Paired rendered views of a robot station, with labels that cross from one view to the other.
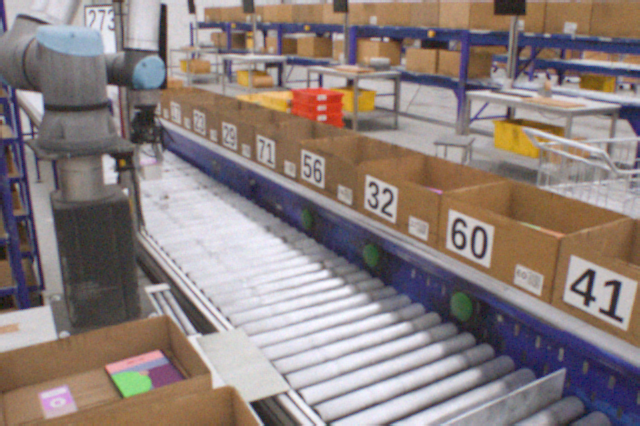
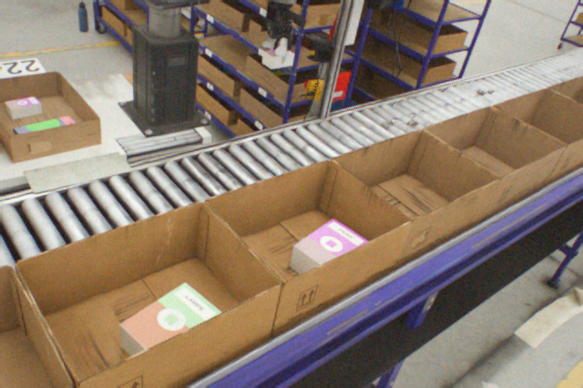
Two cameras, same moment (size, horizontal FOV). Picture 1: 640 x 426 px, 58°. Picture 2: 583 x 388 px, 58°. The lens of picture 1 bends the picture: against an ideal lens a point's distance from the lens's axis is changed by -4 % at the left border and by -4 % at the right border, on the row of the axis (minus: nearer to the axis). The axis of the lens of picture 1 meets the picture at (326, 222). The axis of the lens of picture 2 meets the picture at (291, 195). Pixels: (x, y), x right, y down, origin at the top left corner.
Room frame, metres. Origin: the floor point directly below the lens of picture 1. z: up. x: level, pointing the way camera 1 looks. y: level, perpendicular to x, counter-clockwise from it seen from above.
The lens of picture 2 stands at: (1.50, -1.23, 1.78)
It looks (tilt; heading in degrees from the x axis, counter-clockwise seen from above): 36 degrees down; 76
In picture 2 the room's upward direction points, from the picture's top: 12 degrees clockwise
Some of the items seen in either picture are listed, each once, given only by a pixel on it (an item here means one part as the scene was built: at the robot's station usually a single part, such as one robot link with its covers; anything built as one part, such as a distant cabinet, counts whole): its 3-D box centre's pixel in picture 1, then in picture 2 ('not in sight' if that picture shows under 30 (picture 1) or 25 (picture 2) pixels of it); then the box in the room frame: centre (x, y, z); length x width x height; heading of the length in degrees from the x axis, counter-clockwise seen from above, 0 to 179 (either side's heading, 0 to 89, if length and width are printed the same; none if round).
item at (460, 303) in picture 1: (460, 307); not in sight; (1.35, -0.34, 0.81); 0.07 x 0.01 x 0.07; 32
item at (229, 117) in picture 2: not in sight; (230, 100); (1.77, 1.86, 0.19); 0.40 x 0.30 x 0.10; 120
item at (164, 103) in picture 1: (182, 103); not in sight; (3.80, 0.92, 0.96); 0.39 x 0.29 x 0.17; 32
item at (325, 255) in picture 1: (267, 271); (257, 188); (1.74, 0.18, 0.72); 0.52 x 0.05 x 0.05; 122
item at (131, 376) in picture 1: (149, 380); (51, 132); (1.06, 0.37, 0.78); 0.19 x 0.14 x 0.02; 36
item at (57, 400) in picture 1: (59, 411); (24, 107); (0.94, 0.52, 0.78); 0.10 x 0.06 x 0.05; 34
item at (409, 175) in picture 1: (430, 197); (304, 238); (1.79, -0.33, 0.96); 0.39 x 0.29 x 0.17; 32
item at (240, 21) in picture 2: not in sight; (242, 8); (1.78, 1.84, 0.79); 0.40 x 0.30 x 0.10; 123
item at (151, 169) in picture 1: (149, 169); (278, 58); (1.81, 0.56, 1.04); 0.10 x 0.06 x 0.05; 32
